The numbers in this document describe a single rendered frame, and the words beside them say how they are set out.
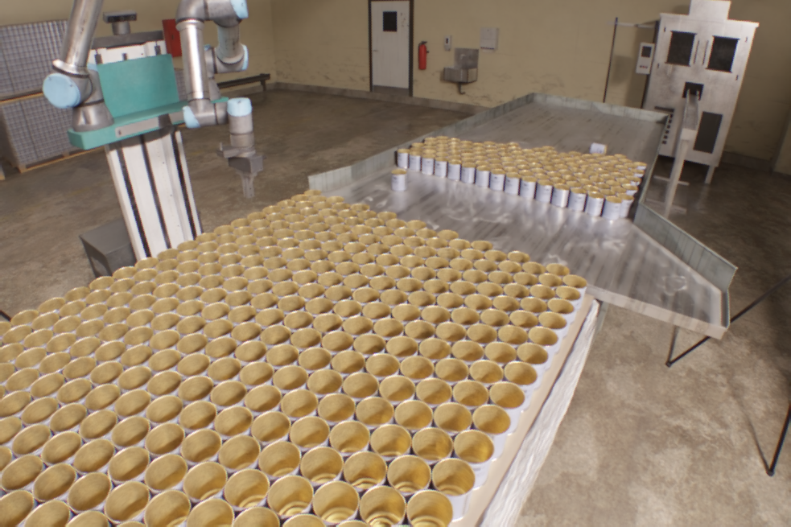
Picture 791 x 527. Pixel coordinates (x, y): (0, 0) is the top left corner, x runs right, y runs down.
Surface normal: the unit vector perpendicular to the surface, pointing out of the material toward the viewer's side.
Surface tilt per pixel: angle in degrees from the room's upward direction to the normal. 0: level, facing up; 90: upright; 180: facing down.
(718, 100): 90
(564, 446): 0
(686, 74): 90
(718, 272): 90
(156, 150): 90
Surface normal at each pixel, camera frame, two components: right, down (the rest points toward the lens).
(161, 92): 0.84, 0.26
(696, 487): 0.00, -0.88
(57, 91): 0.18, 0.56
